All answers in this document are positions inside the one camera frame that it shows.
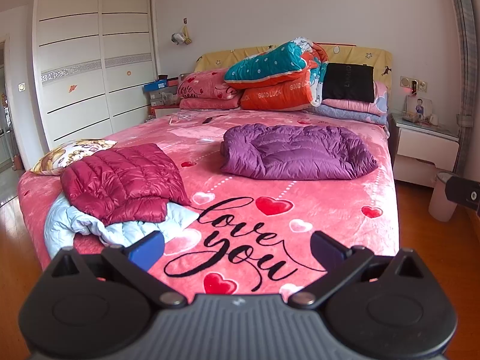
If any white clothes hanger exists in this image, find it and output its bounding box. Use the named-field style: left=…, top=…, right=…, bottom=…
left=169, top=112, right=197, bottom=126

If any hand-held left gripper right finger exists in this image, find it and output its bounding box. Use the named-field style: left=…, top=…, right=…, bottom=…
left=287, top=230, right=433, bottom=310

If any light blue down jacket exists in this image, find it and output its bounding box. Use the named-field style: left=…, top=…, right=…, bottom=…
left=44, top=195, right=200, bottom=259

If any white trash bin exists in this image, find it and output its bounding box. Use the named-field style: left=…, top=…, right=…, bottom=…
left=428, top=172, right=460, bottom=223

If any framed photo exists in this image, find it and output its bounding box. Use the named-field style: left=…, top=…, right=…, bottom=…
left=406, top=95, right=432, bottom=121

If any black cloth bag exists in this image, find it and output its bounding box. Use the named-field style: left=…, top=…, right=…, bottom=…
left=322, top=62, right=376, bottom=104

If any teal and orange folded quilt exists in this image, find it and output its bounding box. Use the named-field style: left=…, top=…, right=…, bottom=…
left=224, top=37, right=330, bottom=112

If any purple down jacket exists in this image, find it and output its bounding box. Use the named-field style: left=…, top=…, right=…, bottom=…
left=219, top=123, right=379, bottom=181

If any glass sliding door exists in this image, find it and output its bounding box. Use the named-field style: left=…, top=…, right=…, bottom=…
left=0, top=39, right=17, bottom=173

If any patterned storage box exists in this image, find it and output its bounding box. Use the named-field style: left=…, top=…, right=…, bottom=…
left=149, top=90, right=179, bottom=107

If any maroon down jacket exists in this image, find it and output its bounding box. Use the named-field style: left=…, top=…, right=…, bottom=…
left=60, top=142, right=192, bottom=226

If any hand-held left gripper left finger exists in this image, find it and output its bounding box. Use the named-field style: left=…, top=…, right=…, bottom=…
left=47, top=229, right=188, bottom=309

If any white sliding door wardrobe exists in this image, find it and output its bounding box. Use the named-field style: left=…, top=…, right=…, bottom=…
left=33, top=0, right=158, bottom=151

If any wall socket plate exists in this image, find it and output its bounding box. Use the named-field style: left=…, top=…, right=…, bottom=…
left=400, top=76, right=428, bottom=91

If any cartoon print pillow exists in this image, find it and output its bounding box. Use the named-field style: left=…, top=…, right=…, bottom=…
left=31, top=139, right=118, bottom=176

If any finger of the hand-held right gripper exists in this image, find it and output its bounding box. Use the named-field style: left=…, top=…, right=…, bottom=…
left=445, top=175, right=480, bottom=212

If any pink heart print pillow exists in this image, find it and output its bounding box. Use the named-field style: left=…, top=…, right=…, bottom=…
left=179, top=97, right=244, bottom=111

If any grey plaid curtain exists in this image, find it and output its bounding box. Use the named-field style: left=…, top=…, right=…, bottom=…
left=444, top=0, right=477, bottom=126

